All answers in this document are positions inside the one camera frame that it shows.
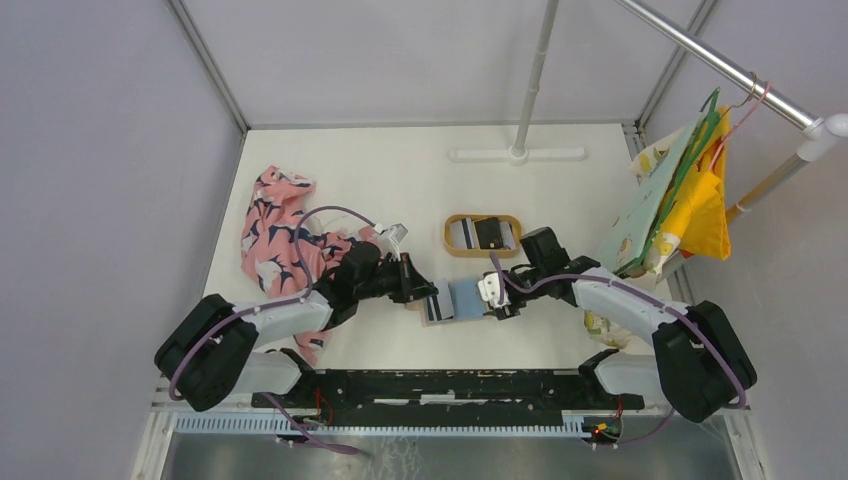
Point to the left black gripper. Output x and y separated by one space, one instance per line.
412 285

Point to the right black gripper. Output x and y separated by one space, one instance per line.
509 311

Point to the white magnetic stripe card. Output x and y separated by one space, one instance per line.
439 308

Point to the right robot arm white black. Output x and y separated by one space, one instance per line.
697 364

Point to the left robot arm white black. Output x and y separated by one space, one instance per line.
215 351

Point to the oval wooden card tray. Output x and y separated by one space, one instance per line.
462 253

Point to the pink patterned garment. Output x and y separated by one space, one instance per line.
279 251

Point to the white rack pole with base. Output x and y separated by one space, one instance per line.
518 153

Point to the yellow dinosaur print garment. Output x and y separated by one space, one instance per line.
679 206

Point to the green clothes hanger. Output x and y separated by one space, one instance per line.
643 237

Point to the pink clothes hanger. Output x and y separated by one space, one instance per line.
726 139

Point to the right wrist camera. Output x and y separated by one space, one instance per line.
492 290

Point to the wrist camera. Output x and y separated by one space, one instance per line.
391 238
492 290

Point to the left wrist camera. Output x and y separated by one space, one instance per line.
391 238

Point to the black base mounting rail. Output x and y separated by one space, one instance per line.
452 398

